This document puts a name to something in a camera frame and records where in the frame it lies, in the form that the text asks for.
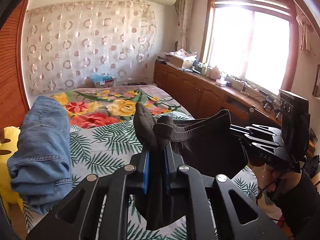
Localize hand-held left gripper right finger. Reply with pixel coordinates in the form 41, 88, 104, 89
164, 142, 288, 240

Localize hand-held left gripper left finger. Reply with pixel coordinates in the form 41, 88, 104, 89
26, 150, 151, 240

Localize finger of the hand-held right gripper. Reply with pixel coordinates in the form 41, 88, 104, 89
229, 124, 282, 142
241, 136, 285, 153

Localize black pants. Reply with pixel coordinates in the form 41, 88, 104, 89
133, 102, 249, 230

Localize person's right forearm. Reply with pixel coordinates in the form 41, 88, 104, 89
275, 170, 320, 238

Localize person's right hand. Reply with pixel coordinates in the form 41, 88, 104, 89
262, 165, 302, 202

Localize white power strip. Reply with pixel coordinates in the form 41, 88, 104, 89
231, 78, 259, 93

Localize leaf print bedsheet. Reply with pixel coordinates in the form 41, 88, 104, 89
22, 111, 258, 240

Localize floral blanket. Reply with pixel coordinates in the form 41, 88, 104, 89
49, 85, 195, 130

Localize wooden cabinet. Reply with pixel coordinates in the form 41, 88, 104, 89
153, 61, 315, 155

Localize tied beige curtain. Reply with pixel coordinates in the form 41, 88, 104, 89
296, 14, 314, 53

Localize wooden framed window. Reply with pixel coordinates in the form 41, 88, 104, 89
200, 0, 300, 95

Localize small cardboard box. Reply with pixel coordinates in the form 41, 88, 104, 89
91, 77, 114, 88

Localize blue plastic bag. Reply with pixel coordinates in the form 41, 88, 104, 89
91, 73, 111, 83

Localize blue denim jeans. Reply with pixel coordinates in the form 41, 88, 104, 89
7, 95, 73, 215

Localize white red patterned bag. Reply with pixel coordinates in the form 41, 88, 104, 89
170, 49, 198, 59

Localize white lace curtain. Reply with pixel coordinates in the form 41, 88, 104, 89
179, 0, 193, 53

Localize circle patterned sheer curtain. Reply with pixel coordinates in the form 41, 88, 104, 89
26, 0, 157, 95

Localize wooden slatted wardrobe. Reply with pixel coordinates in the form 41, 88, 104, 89
0, 0, 32, 128

